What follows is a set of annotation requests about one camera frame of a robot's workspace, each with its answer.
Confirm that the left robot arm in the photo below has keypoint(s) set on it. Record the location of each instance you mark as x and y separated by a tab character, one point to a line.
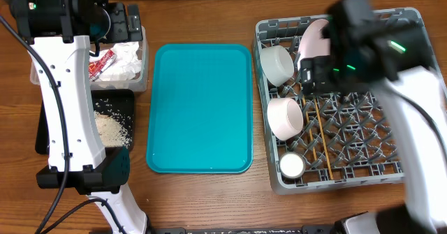
61	36

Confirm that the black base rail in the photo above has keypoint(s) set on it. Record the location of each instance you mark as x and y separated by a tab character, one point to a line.
306	229

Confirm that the red snack wrapper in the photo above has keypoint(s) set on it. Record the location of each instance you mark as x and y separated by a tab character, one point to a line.
96	68

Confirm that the grey dishwasher rack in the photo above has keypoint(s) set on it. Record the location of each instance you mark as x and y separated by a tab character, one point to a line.
360	145

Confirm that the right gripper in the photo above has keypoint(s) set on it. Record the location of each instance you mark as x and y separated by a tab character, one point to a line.
320	70

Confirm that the grey bowl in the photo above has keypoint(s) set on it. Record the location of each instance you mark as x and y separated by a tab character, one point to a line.
277	64

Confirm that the wooden chopstick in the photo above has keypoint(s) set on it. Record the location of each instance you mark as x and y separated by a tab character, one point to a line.
310	130
323	138

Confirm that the clear plastic bin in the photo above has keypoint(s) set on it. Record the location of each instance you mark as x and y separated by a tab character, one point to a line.
136	77

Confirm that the white tissue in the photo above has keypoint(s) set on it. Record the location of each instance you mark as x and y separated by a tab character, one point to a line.
127	64

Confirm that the black tray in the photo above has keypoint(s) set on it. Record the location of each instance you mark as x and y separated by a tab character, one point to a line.
124	97

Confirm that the large white plate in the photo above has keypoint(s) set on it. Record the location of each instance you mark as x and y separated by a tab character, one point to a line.
312	43

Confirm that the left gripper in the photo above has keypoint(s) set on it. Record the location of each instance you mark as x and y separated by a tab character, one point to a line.
122	33

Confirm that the white paper cup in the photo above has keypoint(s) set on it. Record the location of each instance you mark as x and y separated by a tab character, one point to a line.
291	165

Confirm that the teal serving tray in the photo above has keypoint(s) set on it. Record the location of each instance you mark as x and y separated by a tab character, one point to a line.
201	110

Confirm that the pink bowl with rice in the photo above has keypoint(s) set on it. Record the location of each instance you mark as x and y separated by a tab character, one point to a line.
285	118

